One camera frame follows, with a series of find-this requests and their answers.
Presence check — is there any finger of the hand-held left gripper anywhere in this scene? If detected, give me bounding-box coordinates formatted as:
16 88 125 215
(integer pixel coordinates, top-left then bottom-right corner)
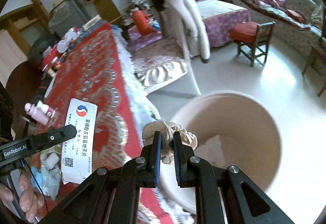
29 124 78 156

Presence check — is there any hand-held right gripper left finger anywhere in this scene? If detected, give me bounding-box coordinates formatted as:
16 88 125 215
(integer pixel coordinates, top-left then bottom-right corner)
38 131 162 224

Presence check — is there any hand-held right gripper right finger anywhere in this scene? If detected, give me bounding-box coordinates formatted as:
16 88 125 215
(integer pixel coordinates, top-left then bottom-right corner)
173 131 301 224

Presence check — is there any beige tissue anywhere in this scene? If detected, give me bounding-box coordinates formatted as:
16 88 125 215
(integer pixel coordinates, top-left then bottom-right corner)
142 119 198 165

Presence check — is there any white medicine box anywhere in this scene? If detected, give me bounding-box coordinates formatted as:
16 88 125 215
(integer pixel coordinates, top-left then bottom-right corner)
61 98 99 185

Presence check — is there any person's left hand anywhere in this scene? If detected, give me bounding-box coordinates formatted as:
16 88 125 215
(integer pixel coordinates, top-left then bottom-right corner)
0 161 46 223

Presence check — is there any white crumpled wrapper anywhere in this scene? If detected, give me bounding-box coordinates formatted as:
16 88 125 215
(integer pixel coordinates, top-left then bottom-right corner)
41 153 62 171

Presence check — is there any white bottle with pink label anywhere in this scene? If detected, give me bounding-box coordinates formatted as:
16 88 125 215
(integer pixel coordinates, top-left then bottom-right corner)
37 101 56 118

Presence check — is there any teal plastic wrapper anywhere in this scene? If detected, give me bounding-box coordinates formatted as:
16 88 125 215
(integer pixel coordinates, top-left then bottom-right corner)
33 168 51 190

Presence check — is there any red plastic basin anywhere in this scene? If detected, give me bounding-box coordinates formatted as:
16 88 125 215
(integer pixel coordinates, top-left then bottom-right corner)
38 45 67 72

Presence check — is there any red patterned tablecloth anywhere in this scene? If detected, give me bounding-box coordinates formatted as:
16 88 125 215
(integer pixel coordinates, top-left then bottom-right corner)
24 22 179 224

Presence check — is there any silver satin cloth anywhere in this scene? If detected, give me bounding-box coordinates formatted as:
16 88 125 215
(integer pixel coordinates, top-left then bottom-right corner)
140 60 189 87

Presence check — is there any black bag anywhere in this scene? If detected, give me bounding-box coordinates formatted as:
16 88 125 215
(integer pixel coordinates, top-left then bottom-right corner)
27 34 58 68

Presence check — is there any white lace table cover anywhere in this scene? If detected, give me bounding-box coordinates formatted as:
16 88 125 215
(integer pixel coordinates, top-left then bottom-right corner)
111 31 165 124

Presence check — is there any white plastic bag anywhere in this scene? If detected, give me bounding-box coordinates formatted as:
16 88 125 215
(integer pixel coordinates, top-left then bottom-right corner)
56 27 82 53

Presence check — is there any grey cabinet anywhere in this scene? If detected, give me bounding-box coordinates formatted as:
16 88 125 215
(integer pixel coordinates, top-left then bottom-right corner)
48 0 90 37

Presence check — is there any cardboard tissue box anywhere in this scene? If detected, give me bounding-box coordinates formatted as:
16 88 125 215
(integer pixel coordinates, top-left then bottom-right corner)
82 14 103 29

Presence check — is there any red thermos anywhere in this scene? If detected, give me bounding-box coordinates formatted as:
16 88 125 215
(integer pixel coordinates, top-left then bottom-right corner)
131 9 150 36

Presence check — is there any beige coat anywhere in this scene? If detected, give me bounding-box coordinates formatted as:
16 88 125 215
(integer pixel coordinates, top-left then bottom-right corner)
152 0 212 63

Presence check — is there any red seat cushion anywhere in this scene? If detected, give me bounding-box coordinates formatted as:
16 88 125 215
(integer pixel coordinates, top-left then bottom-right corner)
229 22 261 43

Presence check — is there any bed with purple floral sheet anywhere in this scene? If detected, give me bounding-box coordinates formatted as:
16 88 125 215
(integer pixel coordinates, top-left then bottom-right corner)
196 0 252 48

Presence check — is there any floral patterned sofa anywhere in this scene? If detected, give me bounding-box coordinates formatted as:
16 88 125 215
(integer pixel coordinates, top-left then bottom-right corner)
255 0 326 68

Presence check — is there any light wooden chair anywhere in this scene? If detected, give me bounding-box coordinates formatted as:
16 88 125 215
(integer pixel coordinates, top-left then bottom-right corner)
302 33 326 97

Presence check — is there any pink floral quilt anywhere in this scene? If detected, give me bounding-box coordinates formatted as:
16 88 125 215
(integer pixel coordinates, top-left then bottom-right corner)
236 0 312 30

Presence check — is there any red pillow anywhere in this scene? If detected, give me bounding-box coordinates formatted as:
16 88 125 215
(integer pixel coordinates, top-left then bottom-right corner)
285 9 306 23

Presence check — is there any blue cable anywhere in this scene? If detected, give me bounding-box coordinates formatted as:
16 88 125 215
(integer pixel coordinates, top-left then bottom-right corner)
22 158 47 201

